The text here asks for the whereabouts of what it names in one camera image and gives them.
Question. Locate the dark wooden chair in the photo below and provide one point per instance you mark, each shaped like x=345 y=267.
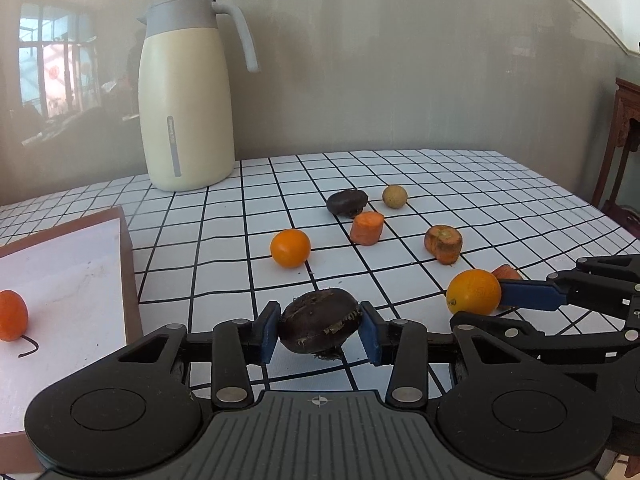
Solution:
x=617 y=160

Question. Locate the shallow cardboard box white inside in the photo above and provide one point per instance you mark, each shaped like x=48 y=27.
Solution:
x=65 y=285

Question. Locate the dark brown water chestnut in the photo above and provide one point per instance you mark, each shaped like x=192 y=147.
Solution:
x=346 y=202

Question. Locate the cream thermos jug grey lid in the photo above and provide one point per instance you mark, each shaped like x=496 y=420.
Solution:
x=185 y=110

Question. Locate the small orange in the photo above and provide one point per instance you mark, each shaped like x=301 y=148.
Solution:
x=473 y=292
x=290 y=247

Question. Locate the tan longan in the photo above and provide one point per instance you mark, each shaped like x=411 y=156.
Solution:
x=395 y=196

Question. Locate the white checked tablecloth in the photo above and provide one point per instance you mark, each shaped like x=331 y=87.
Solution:
x=225 y=240

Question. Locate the dark curved stem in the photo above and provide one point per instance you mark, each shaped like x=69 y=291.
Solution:
x=34 y=349

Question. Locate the dark beet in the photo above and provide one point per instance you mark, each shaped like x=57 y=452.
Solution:
x=319 y=327

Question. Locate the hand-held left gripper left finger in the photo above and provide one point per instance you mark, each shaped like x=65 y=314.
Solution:
x=270 y=332

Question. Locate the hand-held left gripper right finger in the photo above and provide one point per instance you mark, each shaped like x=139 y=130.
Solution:
x=370 y=332

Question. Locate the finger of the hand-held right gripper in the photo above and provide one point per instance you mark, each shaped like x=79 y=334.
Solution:
x=530 y=295
x=492 y=324

